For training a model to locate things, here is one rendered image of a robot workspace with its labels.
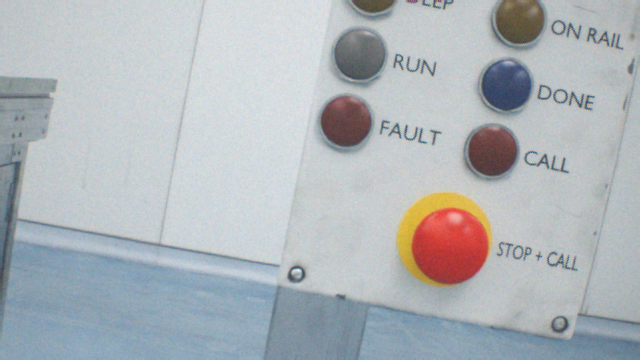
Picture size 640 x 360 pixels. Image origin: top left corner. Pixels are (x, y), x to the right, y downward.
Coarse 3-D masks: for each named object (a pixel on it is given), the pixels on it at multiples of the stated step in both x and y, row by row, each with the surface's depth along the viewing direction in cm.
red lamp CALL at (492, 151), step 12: (480, 132) 43; (492, 132) 42; (504, 132) 43; (480, 144) 42; (492, 144) 42; (504, 144) 42; (516, 144) 43; (468, 156) 43; (480, 156) 43; (492, 156) 43; (504, 156) 43; (516, 156) 43; (480, 168) 43; (492, 168) 43; (504, 168) 43
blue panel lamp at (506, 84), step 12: (504, 60) 42; (492, 72) 42; (504, 72) 42; (516, 72) 42; (492, 84) 42; (504, 84) 42; (516, 84) 42; (528, 84) 42; (492, 96) 42; (504, 96) 42; (516, 96) 42; (504, 108) 42
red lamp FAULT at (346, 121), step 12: (348, 96) 43; (324, 108) 43; (336, 108) 42; (348, 108) 42; (360, 108) 42; (324, 120) 42; (336, 120) 42; (348, 120) 42; (360, 120) 42; (324, 132) 43; (336, 132) 42; (348, 132) 42; (360, 132) 42; (336, 144) 43; (348, 144) 43
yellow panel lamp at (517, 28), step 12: (504, 0) 42; (516, 0) 42; (528, 0) 42; (504, 12) 42; (516, 12) 42; (528, 12) 42; (540, 12) 42; (504, 24) 42; (516, 24) 42; (528, 24) 42; (540, 24) 42; (504, 36) 42; (516, 36) 42; (528, 36) 42
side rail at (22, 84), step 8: (0, 80) 153; (8, 80) 157; (16, 80) 162; (24, 80) 166; (32, 80) 171; (40, 80) 176; (48, 80) 181; (56, 80) 187; (0, 88) 154; (8, 88) 158; (16, 88) 163; (24, 88) 167; (32, 88) 172; (40, 88) 177; (48, 88) 182
